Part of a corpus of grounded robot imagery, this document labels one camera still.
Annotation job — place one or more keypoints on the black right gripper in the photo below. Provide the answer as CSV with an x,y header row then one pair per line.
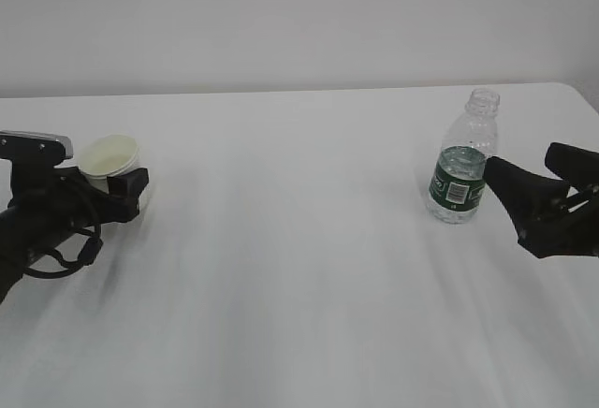
x,y
547,220

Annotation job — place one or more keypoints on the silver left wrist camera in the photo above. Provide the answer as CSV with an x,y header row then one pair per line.
x,y
35,148

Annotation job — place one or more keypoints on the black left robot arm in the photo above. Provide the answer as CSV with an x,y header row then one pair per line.
x,y
46,259

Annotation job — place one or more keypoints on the white paper cup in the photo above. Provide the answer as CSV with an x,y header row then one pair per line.
x,y
107,159

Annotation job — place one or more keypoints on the clear water bottle green label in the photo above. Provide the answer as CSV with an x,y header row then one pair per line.
x,y
457,184

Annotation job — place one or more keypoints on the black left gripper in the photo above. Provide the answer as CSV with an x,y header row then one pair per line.
x,y
50,202

